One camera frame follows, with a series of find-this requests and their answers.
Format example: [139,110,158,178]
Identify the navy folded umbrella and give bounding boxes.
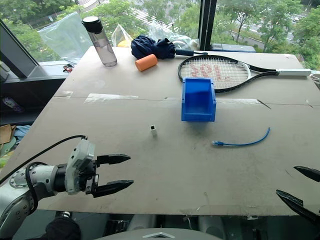
[130,34,209,60]

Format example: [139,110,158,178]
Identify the clear plastic bag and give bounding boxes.
[147,19,201,51]

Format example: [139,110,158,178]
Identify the black white tennis racket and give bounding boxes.
[177,54,312,94]

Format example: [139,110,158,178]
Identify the brown cardboard piece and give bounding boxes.
[0,124,17,145]

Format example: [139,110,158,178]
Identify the yellow object in bag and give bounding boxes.
[111,23,133,48]

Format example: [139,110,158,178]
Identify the purple patterned object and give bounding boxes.
[2,96,25,113]

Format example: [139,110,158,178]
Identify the blue ethernet cable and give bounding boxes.
[211,127,271,147]

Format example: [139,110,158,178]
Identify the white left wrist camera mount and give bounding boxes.
[65,138,96,196]

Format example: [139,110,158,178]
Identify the dark rounded robot body shapes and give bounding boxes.
[44,211,320,240]

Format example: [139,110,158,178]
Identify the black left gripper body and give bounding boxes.
[79,159,100,196]

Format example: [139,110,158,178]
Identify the black window frame post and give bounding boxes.
[198,0,218,51]

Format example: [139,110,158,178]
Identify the clear water bottle black cap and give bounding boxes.
[81,16,118,68]

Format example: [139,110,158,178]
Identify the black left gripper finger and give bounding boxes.
[92,179,135,199]
[96,153,132,166]

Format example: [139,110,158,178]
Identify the orange foam cylinder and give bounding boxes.
[134,53,159,73]

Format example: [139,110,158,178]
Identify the light blue plastic bag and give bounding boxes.
[37,11,95,65]

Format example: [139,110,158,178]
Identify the blue plastic storage bin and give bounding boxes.
[181,77,218,123]

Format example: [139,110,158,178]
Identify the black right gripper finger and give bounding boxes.
[293,165,320,183]
[275,189,320,224]

